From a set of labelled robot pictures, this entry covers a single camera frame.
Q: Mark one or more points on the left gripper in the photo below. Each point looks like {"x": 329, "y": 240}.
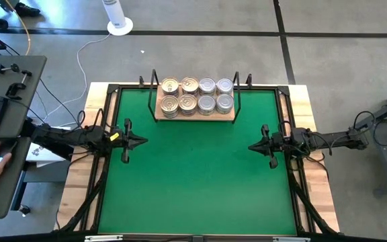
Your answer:
{"x": 127, "y": 148}

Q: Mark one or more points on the silver metal bracket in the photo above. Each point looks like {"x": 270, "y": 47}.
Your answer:
{"x": 102, "y": 238}
{"x": 291, "y": 239}

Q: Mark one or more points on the black desk caster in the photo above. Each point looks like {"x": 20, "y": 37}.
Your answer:
{"x": 24, "y": 210}

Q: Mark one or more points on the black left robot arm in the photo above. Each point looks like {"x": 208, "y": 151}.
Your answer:
{"x": 66, "y": 137}

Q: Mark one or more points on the black table-edge post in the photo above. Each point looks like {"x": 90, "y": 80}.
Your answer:
{"x": 141, "y": 80}
{"x": 249, "y": 80}

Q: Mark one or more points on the grey desk foot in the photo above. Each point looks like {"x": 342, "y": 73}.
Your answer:
{"x": 45, "y": 172}

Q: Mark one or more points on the grey desk panel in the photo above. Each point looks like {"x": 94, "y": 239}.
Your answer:
{"x": 22, "y": 114}

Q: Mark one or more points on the white tower fan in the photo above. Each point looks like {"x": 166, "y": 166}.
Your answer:
{"x": 118, "y": 20}

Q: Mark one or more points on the black frame wooden shelf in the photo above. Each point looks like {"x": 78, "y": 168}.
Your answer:
{"x": 197, "y": 117}

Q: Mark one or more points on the white paper box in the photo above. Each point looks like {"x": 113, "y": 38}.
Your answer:
{"x": 40, "y": 156}

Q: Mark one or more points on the green table mat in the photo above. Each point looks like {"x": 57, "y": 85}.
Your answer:
{"x": 197, "y": 188}

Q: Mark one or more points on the black aluminium table frame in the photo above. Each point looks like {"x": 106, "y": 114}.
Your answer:
{"x": 264, "y": 88}

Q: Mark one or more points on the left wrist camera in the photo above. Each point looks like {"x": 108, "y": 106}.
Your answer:
{"x": 117, "y": 142}

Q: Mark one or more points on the black computer mouse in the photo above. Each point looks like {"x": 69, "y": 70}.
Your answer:
{"x": 10, "y": 148}

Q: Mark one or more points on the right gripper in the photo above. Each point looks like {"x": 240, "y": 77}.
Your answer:
{"x": 270, "y": 144}

